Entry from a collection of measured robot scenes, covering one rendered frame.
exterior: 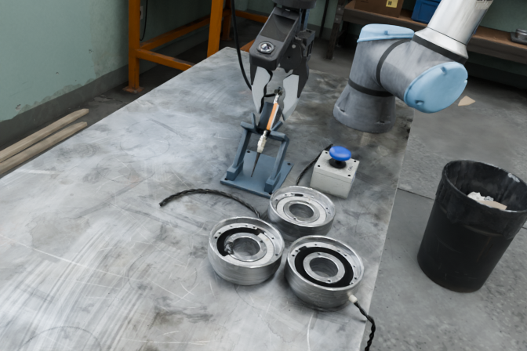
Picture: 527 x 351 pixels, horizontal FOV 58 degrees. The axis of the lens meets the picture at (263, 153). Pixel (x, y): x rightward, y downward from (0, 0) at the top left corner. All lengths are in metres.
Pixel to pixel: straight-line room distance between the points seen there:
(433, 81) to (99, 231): 0.65
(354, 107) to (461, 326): 1.06
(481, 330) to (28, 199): 1.60
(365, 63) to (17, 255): 0.77
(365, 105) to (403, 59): 0.16
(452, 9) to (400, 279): 1.24
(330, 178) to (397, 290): 1.14
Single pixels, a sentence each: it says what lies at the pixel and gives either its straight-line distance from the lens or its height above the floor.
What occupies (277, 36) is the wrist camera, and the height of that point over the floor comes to 1.07.
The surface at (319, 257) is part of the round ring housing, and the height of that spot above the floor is 0.83.
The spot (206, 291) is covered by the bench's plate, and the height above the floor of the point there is 0.80.
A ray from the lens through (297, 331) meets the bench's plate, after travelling 0.62.
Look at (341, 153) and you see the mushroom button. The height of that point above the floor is 0.87.
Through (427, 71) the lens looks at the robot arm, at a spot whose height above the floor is 1.00.
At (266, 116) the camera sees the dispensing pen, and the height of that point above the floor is 0.92.
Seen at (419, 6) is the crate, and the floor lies 0.57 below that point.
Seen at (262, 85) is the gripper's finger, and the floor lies 0.97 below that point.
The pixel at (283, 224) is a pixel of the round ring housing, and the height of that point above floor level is 0.83.
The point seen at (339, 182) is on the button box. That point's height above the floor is 0.83.
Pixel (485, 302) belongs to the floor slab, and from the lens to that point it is 2.08.
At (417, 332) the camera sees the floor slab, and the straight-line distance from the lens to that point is 1.83.
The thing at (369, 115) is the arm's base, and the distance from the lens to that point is 1.11.
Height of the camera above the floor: 1.27
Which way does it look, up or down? 30 degrees down
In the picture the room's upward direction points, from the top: 10 degrees clockwise
